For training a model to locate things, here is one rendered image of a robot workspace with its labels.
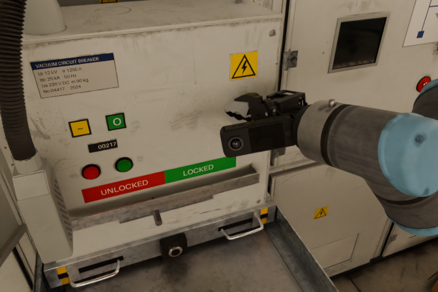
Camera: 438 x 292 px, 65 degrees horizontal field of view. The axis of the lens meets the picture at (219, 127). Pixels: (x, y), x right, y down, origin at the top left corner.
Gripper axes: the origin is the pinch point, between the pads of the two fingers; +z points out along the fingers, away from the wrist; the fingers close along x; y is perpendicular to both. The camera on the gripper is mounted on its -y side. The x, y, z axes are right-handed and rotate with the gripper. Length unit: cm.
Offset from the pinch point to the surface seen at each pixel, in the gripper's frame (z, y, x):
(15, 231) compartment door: 44, -42, -28
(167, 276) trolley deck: 9.6, -16.3, -36.3
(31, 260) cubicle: 49, -42, -41
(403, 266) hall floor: 21, 107, -121
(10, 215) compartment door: 43, -42, -23
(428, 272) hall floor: 12, 114, -123
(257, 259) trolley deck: 1.3, 3.1, -38.6
